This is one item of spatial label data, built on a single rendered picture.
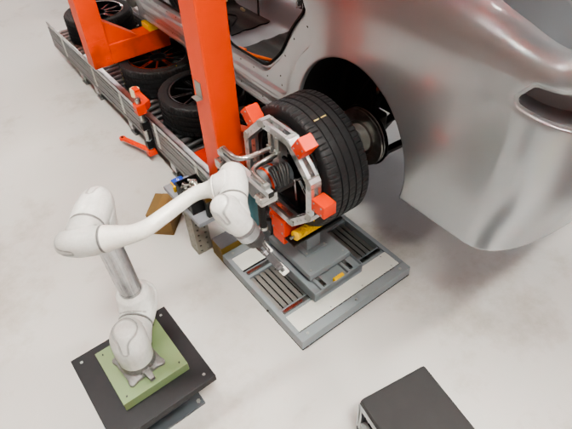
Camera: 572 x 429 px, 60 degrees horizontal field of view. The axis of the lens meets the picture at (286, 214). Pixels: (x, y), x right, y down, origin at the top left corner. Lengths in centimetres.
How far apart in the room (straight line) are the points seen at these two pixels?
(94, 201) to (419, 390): 155
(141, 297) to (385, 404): 115
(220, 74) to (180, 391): 149
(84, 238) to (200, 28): 108
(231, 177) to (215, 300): 139
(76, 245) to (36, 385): 132
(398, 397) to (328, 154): 109
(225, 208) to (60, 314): 183
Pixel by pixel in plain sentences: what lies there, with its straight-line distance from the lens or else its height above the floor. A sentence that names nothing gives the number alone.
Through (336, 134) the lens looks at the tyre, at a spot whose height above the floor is 111.
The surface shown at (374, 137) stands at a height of 91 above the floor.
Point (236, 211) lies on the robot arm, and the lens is 166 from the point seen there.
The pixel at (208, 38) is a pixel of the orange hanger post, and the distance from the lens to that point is 243.
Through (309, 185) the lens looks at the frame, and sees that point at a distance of 223.
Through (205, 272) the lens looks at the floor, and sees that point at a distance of 318.
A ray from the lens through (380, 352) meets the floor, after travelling 282.
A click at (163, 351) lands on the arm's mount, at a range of 248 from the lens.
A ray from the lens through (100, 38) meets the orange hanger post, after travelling 438.
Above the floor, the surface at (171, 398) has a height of 30.
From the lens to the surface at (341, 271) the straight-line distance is 294.
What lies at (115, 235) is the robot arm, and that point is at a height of 118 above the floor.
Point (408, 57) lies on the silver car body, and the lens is 214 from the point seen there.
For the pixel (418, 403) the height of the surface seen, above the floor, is 34.
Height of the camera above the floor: 240
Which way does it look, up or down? 44 degrees down
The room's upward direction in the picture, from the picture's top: 3 degrees counter-clockwise
